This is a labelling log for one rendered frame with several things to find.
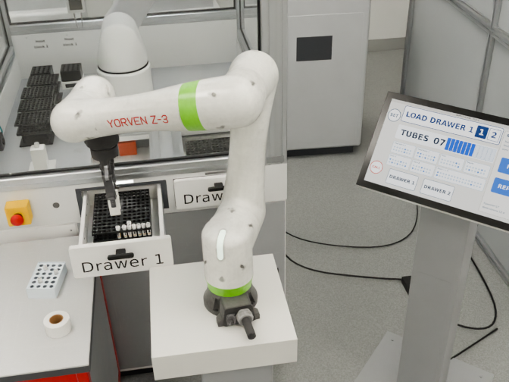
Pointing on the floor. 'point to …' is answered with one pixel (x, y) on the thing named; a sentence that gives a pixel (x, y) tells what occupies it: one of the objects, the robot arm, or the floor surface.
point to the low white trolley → (57, 361)
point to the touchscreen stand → (430, 309)
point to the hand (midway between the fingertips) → (113, 202)
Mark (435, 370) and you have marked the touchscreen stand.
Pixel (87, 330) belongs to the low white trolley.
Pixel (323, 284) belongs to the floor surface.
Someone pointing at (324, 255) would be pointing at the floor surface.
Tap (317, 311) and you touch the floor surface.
